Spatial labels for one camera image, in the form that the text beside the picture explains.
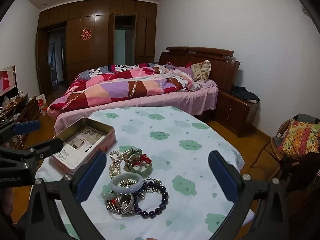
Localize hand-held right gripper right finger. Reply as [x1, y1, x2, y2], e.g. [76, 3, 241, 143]
[208, 150, 300, 240]

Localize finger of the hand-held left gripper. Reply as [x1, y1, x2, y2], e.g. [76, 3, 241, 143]
[0, 120, 41, 143]
[0, 137, 64, 167]

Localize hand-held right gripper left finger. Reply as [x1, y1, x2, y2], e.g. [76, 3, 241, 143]
[17, 151, 108, 240]

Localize green jade pendant red knot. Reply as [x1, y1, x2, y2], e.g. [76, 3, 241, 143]
[101, 184, 117, 201]

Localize pale jade bangle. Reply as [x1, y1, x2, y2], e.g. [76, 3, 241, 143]
[111, 173, 144, 194]

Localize pink metal tin box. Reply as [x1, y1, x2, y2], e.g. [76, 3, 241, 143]
[51, 118, 116, 174]

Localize silver bangle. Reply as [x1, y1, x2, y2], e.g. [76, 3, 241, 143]
[105, 194, 137, 215]

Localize purple bead bracelet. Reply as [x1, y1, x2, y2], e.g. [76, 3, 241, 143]
[132, 182, 169, 219]

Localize gold bead bracelet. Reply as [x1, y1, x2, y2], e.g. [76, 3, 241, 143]
[120, 177, 162, 197]

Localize wooden television cabinet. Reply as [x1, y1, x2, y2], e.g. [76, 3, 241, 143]
[0, 94, 42, 153]

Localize white shopping bag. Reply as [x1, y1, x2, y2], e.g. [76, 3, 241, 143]
[36, 94, 47, 112]

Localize flat screen television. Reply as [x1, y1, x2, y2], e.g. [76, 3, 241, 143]
[0, 65, 18, 97]

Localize wooden chair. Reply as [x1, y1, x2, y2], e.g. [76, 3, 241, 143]
[251, 114, 320, 180]

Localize wooden nightstand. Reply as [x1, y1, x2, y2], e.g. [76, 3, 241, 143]
[217, 90, 260, 137]

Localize dark garment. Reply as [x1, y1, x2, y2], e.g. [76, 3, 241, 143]
[280, 152, 320, 193]

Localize patchwork quilt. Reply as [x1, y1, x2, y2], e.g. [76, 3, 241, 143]
[47, 62, 200, 113]

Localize dark clothes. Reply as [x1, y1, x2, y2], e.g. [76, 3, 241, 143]
[230, 86, 260, 103]

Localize colourful patterned cushion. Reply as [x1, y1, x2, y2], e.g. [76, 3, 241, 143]
[277, 119, 320, 158]

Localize wooden bed pink sheet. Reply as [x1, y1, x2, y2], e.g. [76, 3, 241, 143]
[47, 46, 242, 135]

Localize brown wooden wardrobe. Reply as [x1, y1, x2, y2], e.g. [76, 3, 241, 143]
[36, 1, 158, 95]

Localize floral pillow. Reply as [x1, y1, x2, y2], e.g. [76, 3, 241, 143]
[190, 60, 211, 82]

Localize white pearl necklace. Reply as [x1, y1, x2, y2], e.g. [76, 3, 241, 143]
[109, 150, 125, 179]

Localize grey bead bracelet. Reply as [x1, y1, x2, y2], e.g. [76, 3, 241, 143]
[121, 148, 143, 160]

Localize green jade bangle red cord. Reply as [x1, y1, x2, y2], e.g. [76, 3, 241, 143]
[125, 154, 152, 177]

